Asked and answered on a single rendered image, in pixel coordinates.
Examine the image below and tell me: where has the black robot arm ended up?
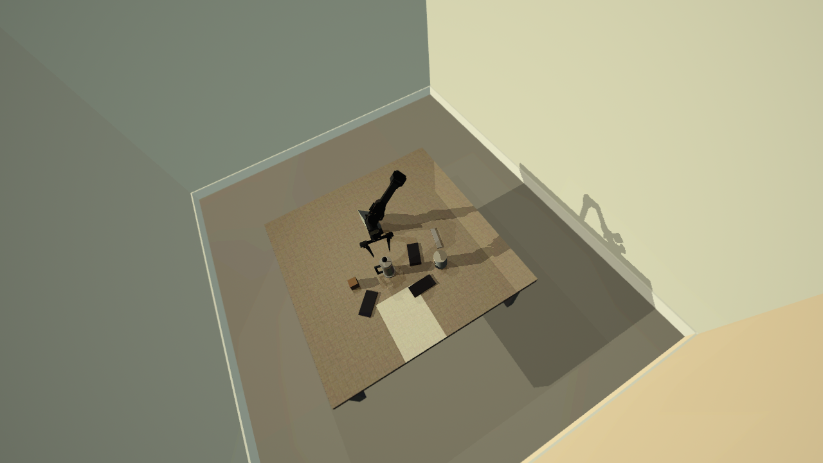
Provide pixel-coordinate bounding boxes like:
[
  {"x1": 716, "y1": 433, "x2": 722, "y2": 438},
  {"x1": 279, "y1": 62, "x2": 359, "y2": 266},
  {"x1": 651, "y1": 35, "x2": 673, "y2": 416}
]
[{"x1": 365, "y1": 170, "x2": 406, "y2": 241}]

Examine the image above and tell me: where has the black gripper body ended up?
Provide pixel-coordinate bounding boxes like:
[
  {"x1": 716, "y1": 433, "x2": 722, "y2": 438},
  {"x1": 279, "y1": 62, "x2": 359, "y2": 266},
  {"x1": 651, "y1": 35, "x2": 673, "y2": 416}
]
[{"x1": 359, "y1": 226, "x2": 393, "y2": 248}]

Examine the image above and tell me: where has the glass french press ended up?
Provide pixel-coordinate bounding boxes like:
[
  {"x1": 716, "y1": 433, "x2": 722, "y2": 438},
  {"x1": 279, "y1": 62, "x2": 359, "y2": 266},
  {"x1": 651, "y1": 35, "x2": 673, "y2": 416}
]
[{"x1": 374, "y1": 256, "x2": 396, "y2": 278}]

